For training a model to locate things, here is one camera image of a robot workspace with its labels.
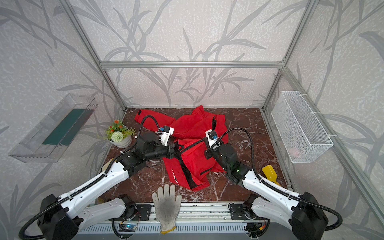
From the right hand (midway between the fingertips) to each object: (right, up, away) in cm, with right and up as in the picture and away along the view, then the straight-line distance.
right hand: (205, 133), depth 76 cm
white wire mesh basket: (+40, 0, -15) cm, 42 cm away
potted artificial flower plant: (-49, -2, +8) cm, 50 cm away
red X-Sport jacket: (-7, -15, -4) cm, 17 cm away
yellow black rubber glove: (-60, -21, +12) cm, 65 cm away
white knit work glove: (-19, -38, -1) cm, 42 cm away
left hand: (-10, -5, -4) cm, 12 cm away
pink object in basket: (+44, -8, -4) cm, 45 cm away
